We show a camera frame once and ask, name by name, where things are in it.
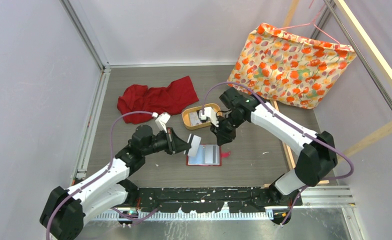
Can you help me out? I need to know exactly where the aluminium frame rail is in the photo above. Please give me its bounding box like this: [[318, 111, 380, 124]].
[[53, 0, 392, 240]]

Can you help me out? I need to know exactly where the pink clothes hanger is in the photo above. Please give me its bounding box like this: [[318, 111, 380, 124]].
[[281, 0, 341, 46]]

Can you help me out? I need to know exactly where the white numbered card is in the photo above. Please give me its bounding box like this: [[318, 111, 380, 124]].
[[188, 111, 202, 127]]

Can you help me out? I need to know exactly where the white magnetic stripe card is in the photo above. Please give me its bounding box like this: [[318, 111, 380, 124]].
[[183, 133, 202, 157]]

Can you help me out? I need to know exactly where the red cloth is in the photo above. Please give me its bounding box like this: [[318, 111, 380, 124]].
[[117, 76, 199, 116]]

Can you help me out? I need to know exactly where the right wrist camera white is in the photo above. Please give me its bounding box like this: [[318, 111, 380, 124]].
[[198, 107, 219, 127]]

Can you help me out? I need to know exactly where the wooden frame rack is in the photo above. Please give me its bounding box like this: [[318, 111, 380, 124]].
[[279, 0, 392, 195]]

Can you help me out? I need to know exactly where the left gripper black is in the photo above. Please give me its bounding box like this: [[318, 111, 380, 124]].
[[142, 127, 191, 156]]

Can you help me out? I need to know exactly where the yellow oval tray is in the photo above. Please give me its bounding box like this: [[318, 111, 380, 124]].
[[181, 103, 221, 130]]

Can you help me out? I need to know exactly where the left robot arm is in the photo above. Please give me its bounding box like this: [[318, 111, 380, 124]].
[[39, 125, 201, 240]]

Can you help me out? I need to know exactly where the red card holder wallet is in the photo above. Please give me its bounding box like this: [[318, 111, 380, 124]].
[[186, 144, 231, 167]]

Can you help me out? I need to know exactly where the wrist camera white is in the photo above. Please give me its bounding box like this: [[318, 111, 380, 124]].
[[152, 112, 171, 132], [198, 107, 219, 127]]

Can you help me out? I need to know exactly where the floral fabric bag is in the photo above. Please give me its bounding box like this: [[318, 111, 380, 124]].
[[227, 23, 357, 109]]

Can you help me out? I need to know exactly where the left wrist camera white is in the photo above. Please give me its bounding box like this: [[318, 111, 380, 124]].
[[152, 112, 171, 132]]

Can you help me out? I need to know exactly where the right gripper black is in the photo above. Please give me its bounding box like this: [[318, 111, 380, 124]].
[[210, 112, 246, 146]]

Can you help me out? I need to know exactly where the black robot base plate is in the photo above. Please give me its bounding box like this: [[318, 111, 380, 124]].
[[105, 187, 304, 215]]

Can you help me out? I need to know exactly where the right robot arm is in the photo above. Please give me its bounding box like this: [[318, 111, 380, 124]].
[[199, 87, 338, 205]]

